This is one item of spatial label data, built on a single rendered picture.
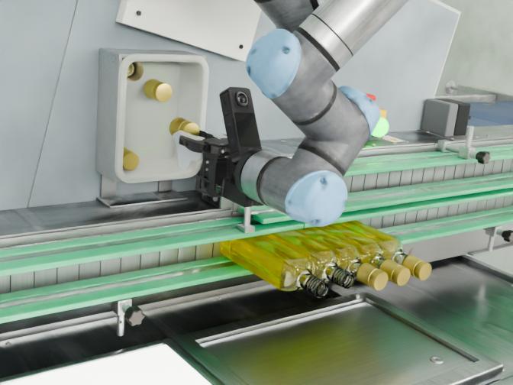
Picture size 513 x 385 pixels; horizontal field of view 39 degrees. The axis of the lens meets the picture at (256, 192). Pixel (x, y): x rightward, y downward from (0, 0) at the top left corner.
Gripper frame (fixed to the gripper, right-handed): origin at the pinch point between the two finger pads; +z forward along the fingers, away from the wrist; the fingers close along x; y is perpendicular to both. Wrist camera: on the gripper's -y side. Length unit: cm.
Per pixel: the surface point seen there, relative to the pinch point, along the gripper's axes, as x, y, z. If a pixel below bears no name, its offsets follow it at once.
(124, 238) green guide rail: -10.2, 18.0, 1.3
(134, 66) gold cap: -3.7, -9.0, 13.4
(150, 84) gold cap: -0.5, -6.0, 13.2
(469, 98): 164, 4, 66
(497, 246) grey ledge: 102, 34, 3
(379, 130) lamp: 53, 2, 6
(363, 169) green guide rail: 38.3, 7.4, -4.6
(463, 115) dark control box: 84, -1, 8
